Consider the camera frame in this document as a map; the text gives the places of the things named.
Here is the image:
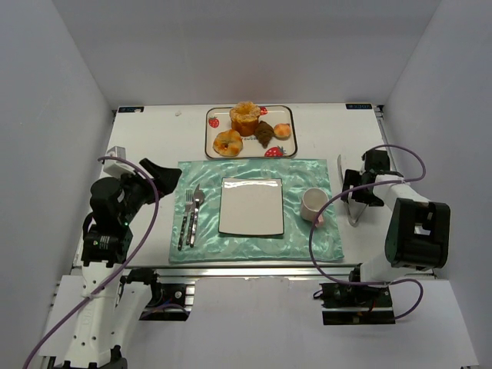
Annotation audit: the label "purple cable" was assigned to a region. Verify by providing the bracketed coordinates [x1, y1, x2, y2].
[308, 144, 427, 322]
[21, 155, 161, 369]

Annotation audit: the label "metal serving tongs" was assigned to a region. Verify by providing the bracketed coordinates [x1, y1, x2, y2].
[336, 155, 368, 227]

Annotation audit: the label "green satin placemat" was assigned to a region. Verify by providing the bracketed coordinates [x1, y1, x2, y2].
[168, 159, 344, 264]

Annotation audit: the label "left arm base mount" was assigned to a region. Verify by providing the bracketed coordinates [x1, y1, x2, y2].
[120, 268, 191, 321]

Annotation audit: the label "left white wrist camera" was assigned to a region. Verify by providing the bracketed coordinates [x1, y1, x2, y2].
[103, 146, 127, 179]

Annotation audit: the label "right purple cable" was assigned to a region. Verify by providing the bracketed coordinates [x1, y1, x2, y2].
[308, 144, 427, 322]

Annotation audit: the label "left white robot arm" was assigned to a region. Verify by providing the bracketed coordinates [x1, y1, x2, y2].
[61, 158, 182, 368]

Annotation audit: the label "small round bread roll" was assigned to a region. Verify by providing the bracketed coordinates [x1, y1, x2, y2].
[274, 124, 292, 140]

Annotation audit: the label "aluminium table frame rail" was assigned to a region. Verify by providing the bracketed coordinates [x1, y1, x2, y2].
[153, 264, 362, 280]

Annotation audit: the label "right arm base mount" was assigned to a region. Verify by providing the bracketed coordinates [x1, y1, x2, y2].
[313, 283, 396, 326]

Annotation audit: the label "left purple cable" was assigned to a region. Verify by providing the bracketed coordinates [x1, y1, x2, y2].
[21, 155, 161, 369]

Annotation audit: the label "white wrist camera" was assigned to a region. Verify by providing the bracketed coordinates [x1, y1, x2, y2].
[361, 154, 372, 174]
[103, 146, 127, 179]

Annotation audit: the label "tall orange muffin bread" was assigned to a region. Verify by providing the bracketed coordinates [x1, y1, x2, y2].
[229, 101, 261, 137]

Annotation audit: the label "round glazed bun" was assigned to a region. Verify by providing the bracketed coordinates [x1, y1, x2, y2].
[213, 129, 243, 157]

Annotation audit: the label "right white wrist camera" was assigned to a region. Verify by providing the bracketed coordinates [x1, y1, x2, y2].
[361, 154, 372, 174]

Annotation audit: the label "pink ceramic mug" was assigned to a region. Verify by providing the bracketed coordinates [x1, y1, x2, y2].
[300, 188, 328, 228]

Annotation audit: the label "brown chocolate croissant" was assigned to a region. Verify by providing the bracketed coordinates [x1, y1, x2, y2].
[254, 121, 274, 148]

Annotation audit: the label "strawberry pattern tray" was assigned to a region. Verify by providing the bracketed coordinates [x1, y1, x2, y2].
[204, 105, 298, 160]

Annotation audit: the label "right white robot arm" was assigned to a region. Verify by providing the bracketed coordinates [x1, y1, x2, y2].
[337, 149, 451, 287]

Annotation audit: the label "silver table knife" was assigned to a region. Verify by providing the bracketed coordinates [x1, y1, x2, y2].
[186, 184, 205, 248]

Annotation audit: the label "white square plate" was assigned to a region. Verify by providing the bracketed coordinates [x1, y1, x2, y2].
[218, 178, 284, 237]

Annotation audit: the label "silver fork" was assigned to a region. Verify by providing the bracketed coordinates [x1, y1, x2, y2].
[178, 189, 193, 251]

